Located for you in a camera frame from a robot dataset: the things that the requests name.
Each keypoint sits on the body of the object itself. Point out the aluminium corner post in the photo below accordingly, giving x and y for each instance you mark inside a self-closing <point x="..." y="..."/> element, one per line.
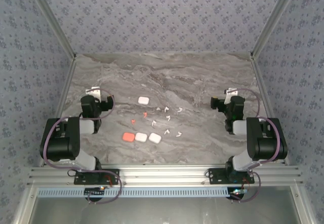
<point x="274" y="18"/>
<point x="52" y="20"/>

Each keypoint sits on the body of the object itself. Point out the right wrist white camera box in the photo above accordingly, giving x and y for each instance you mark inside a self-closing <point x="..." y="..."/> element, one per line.
<point x="229" y="97"/>

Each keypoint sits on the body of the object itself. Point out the white earbud charging case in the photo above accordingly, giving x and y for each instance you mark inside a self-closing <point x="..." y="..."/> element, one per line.
<point x="155" y="138"/>
<point x="141" y="137"/>
<point x="143" y="100"/>

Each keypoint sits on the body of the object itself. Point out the orange earbud charging case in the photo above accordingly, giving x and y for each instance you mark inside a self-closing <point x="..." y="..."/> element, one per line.
<point x="128" y="137"/>

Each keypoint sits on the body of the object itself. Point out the aluminium table side rail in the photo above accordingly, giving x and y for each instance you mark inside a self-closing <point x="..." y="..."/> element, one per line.
<point x="63" y="94"/>
<point x="265" y="94"/>

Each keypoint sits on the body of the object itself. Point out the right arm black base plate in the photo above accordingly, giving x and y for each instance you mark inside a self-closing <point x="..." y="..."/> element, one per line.
<point x="215" y="179"/>

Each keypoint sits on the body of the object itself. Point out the small black controller board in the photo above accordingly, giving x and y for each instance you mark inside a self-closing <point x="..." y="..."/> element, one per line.
<point x="93" y="193"/>
<point x="236" y="194"/>

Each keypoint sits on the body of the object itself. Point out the grey metal panel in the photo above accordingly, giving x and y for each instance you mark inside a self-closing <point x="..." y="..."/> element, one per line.
<point x="164" y="211"/>

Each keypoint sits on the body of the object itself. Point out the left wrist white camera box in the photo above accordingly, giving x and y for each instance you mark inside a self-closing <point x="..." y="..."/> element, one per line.
<point x="94" y="92"/>

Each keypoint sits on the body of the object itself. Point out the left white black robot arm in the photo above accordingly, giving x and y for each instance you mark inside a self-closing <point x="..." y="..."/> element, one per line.
<point x="60" y="143"/>

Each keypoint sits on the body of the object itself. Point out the aluminium frame leg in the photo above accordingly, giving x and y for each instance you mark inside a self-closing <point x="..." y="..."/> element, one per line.
<point x="24" y="206"/>
<point x="302" y="206"/>

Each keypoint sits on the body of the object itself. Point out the long aluminium mounting rail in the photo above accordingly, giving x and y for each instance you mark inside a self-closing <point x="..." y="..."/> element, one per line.
<point x="164" y="176"/>

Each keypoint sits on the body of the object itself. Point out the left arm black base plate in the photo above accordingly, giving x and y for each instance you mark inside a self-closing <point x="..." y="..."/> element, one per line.
<point x="79" y="179"/>

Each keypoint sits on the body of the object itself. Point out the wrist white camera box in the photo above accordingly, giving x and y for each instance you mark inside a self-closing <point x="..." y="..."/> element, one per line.
<point x="94" y="92"/>
<point x="229" y="97"/>

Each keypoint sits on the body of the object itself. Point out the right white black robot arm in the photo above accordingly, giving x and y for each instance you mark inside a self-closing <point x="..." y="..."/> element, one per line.
<point x="265" y="143"/>

